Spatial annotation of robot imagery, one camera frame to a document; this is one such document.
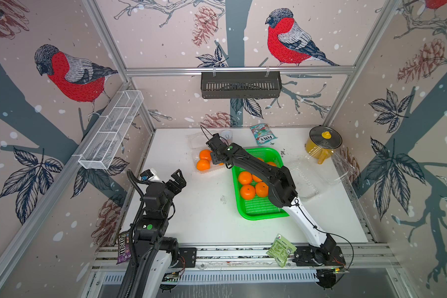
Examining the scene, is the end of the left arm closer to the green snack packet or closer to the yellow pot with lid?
the green snack packet

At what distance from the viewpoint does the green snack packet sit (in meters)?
0.74

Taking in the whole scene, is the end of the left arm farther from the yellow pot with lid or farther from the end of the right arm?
the yellow pot with lid
